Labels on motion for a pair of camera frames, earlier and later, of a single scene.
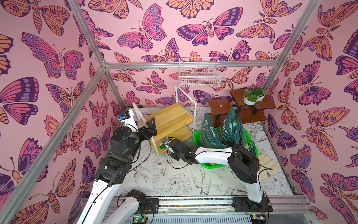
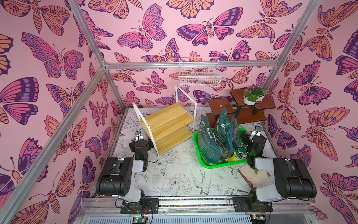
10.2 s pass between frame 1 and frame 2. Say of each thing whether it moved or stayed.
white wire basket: stayed
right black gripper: moved
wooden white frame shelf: stayed
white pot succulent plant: stayed
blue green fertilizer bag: moved
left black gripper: moved
